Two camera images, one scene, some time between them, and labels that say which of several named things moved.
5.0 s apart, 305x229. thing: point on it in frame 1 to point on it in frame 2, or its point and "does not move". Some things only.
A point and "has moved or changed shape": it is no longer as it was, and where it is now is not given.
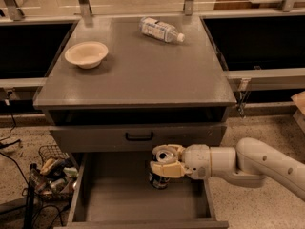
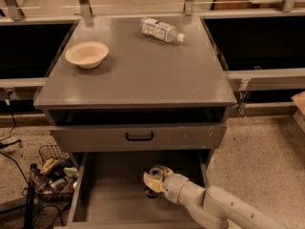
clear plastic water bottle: (160, 31) does not move
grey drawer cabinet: (120, 86) does not move
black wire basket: (56, 176) does not move
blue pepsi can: (156, 180) has moved or changed shape
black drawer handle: (139, 138) does not move
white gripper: (197, 160) to (172, 186)
